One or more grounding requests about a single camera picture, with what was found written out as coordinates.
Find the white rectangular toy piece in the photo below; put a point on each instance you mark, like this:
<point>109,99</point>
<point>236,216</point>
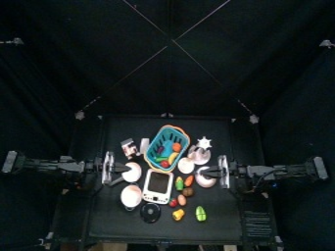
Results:
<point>145,145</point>

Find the purple toy eggplant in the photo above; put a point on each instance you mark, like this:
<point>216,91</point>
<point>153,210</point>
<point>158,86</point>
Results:
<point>161,150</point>

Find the white toy cooking pot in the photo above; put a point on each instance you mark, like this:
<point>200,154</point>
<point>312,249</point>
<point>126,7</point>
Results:
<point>132,196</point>

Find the grey frame corner bracket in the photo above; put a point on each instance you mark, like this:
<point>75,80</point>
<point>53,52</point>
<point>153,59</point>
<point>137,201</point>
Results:
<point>168,114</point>
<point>254,119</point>
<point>14,41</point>
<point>79,114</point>
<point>326,43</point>

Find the green toy vegetable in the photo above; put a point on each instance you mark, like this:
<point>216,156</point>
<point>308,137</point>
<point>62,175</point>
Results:
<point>201,213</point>

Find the tan toy egg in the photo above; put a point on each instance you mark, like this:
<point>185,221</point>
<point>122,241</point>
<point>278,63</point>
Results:
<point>182,199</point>

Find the green toy cucumber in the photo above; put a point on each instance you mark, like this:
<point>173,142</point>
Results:
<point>162,159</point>

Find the red toy fruit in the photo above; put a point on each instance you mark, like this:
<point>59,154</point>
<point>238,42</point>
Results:
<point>166,164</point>

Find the brown toy kiwi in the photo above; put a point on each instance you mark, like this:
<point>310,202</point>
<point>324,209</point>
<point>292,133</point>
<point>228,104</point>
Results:
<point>188,191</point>

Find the white toy frying pan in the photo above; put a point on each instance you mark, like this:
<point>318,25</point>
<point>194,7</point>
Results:
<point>205,181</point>

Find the orange toy carrot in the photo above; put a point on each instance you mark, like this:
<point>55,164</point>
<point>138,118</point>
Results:
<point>189,180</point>

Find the toy corn with green husk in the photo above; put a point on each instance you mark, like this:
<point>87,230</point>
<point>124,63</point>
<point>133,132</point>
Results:
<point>180,183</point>

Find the white toy knife block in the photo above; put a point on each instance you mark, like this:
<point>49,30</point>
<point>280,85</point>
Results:
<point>130,149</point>

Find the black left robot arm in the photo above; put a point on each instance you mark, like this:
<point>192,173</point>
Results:
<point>49,165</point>

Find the orange toy tomato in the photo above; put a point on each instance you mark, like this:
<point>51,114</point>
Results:
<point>177,147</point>

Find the white toy bowl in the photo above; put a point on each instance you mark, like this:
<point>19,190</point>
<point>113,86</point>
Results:
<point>186,165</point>

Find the red toy strawberry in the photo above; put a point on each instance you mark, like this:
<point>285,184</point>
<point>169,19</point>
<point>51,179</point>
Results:
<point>174,203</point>

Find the white toy kitchen scale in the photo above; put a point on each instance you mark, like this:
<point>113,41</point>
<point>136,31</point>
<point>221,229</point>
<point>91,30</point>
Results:
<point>158,186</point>

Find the black pot lid grey knob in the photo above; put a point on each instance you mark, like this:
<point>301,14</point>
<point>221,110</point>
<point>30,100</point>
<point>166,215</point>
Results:
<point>150,212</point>

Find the yellow toy banana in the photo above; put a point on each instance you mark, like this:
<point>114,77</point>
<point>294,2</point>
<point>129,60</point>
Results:
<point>173,157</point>

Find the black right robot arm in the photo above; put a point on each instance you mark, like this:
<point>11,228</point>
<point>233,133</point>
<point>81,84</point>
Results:
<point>280,170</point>

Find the teal basket with orange rim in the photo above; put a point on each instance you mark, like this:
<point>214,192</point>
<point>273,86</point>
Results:
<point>154,156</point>

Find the white toy utensil rack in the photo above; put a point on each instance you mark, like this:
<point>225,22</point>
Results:
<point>205,142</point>

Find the yellow toy bell pepper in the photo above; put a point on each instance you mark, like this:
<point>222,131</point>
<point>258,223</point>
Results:
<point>178,214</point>

